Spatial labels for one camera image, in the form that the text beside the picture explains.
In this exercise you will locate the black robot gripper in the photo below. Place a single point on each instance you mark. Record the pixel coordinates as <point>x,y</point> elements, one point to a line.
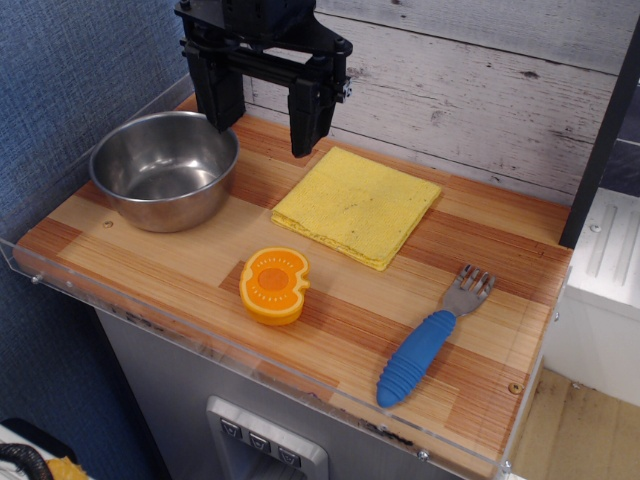
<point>277,41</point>

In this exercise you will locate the orange toy fruit half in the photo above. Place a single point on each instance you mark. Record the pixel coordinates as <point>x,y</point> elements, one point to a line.
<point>273,284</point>

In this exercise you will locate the blue handled metal fork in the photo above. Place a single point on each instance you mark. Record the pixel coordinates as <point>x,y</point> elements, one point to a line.
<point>408,365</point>

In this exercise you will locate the yellow folded napkin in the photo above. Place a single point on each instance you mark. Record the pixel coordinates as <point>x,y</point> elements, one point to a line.
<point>357,207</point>

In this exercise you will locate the white ribbed appliance top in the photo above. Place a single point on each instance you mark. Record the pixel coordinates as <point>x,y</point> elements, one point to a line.
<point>604,269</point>

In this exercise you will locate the stainless steel bowl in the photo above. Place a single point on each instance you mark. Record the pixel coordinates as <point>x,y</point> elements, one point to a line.
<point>166,172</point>

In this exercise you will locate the clear acrylic table guard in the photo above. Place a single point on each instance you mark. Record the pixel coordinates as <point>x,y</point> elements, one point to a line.
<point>176,300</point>

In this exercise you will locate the grey dispenser button panel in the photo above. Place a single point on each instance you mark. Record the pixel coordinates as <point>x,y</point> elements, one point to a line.
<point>251,447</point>

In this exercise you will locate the yellow cloth object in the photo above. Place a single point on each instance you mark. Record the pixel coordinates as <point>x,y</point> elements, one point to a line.
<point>65,469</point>

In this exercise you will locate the black right vertical post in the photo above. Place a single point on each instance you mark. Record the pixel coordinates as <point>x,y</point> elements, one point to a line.
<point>611,124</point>

